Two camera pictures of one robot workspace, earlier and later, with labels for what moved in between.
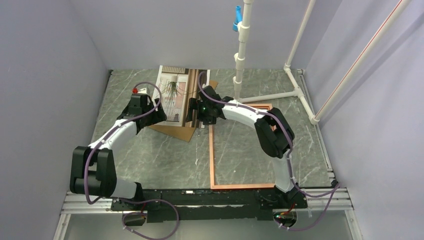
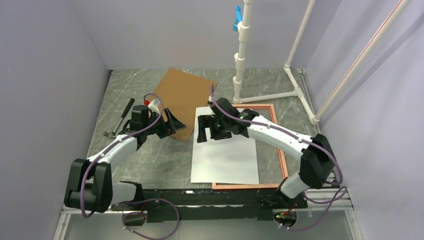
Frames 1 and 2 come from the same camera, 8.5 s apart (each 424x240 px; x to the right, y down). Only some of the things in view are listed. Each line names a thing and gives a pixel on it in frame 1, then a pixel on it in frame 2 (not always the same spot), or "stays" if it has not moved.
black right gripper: (195, 104) → (205, 121)
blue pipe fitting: (238, 18) stays
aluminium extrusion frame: (335, 200) stays
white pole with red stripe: (374, 42) stays
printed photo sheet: (175, 87) → (230, 160)
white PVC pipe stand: (243, 27) stays
